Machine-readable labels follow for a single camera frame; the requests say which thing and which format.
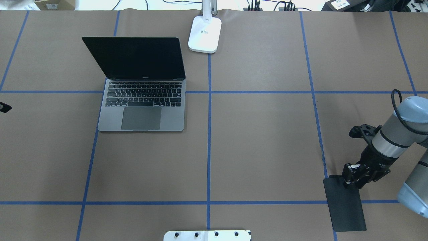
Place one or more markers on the black mouse pad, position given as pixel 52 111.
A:
pixel 344 203

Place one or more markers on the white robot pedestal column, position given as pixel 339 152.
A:
pixel 208 235

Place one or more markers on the grey laptop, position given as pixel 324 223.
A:
pixel 145 83

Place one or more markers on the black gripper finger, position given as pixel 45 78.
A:
pixel 4 108

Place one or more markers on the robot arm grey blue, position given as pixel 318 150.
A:
pixel 386 143

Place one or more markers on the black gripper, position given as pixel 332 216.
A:
pixel 375 158

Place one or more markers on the white desk lamp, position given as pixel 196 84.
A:
pixel 205 31

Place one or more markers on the cardboard box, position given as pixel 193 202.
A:
pixel 56 4

